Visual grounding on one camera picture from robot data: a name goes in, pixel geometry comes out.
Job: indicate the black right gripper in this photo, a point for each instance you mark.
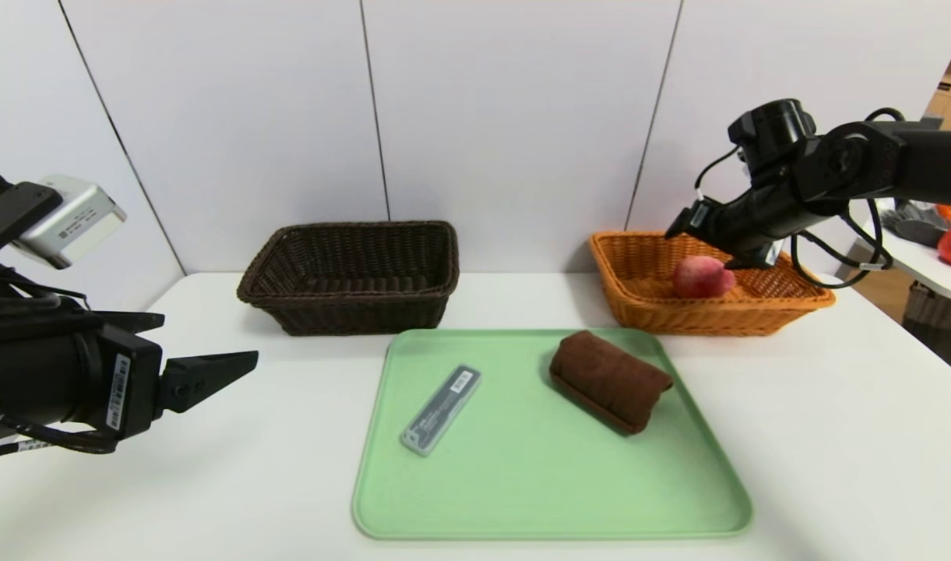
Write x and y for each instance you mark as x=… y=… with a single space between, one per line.
x=694 y=217

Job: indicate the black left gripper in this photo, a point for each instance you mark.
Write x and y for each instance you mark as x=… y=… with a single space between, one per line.
x=129 y=391

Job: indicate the red peach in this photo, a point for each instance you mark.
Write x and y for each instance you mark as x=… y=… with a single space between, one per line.
x=699 y=279

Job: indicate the brown towel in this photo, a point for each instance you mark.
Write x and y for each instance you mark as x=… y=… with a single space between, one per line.
x=607 y=382

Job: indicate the grey pencil lead case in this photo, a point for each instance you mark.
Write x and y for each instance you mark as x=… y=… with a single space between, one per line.
x=440 y=409

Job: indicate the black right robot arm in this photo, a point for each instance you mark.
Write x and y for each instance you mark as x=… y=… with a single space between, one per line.
x=896 y=160

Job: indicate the orange wicker basket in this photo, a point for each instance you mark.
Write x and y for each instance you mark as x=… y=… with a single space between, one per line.
x=701 y=319

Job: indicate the dark brown wicker basket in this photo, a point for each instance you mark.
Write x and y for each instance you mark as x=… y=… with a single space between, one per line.
x=350 y=315

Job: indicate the white side table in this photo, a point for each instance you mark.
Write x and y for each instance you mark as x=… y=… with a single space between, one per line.
x=911 y=265

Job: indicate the dark grey brush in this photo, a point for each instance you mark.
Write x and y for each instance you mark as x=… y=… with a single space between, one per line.
x=915 y=226

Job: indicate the grey woven stool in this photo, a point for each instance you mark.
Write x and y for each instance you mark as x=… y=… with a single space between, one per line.
x=938 y=312

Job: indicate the light green plastic tray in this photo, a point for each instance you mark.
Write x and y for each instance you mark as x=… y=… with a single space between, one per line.
x=522 y=499

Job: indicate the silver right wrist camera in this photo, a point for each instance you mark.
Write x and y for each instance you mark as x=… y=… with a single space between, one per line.
x=771 y=252

